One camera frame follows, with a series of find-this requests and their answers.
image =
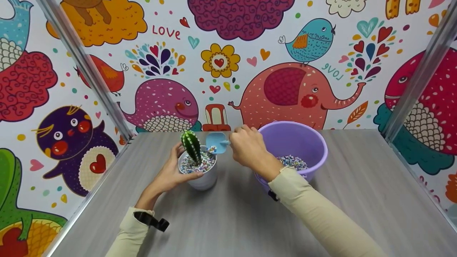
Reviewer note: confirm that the colourful pebbles in basin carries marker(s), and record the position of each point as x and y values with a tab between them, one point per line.
293	162

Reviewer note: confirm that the purple plastic basin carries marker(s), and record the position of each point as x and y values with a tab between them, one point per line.
296	142

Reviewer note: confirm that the white flower pot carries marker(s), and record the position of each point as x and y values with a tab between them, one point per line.
205	180

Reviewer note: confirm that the black wrist band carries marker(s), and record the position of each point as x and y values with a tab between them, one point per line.
273	195
151	219

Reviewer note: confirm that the colourful pebbles in pot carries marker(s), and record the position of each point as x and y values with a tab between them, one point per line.
205	165

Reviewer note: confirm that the person's right fingers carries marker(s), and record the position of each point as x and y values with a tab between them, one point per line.
240	132

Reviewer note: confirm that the person's right hand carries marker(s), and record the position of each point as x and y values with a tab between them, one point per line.
250	148

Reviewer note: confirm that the person's left hand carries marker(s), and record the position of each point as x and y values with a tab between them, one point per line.
167	177

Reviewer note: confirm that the person's left forearm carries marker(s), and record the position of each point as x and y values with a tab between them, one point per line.
142	221

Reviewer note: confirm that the person's left thumb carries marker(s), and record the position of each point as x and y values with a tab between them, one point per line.
191	176

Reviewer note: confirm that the green cactus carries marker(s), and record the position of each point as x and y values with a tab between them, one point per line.
191	145

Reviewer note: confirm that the person's left index finger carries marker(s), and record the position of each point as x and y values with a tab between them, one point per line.
179	150

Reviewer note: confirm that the blue small shovel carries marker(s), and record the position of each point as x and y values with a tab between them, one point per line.
216	142

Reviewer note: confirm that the person's right forearm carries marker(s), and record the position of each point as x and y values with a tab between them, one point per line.
317	210

